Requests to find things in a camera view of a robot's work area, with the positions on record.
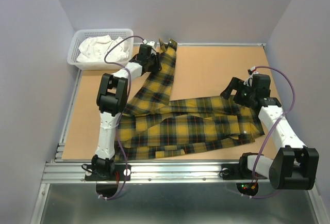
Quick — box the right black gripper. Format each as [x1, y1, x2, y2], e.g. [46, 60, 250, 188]
[219, 77, 256, 107]

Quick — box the yellow plaid long sleeve shirt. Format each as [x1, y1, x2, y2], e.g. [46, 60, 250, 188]
[115, 40, 264, 160]

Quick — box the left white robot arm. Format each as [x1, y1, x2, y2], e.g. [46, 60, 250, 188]
[82, 40, 161, 181]

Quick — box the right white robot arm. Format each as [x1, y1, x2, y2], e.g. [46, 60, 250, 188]
[221, 73, 319, 190]

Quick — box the white long sleeve shirt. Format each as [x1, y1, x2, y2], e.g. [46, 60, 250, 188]
[76, 35, 129, 63]

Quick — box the white perforated plastic basket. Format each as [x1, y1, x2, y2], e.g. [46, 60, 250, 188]
[67, 28, 134, 70]

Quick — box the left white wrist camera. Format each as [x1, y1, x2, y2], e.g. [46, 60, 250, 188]
[142, 40, 157, 51]

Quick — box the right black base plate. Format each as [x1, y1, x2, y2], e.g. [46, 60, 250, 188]
[216, 163, 270, 180]

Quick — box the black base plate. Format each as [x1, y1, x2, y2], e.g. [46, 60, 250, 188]
[81, 164, 131, 182]
[216, 163, 270, 180]

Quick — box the aluminium mounting rail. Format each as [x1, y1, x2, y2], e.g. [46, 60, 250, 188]
[41, 159, 317, 183]

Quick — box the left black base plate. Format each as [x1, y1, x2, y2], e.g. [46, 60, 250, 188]
[81, 164, 131, 182]

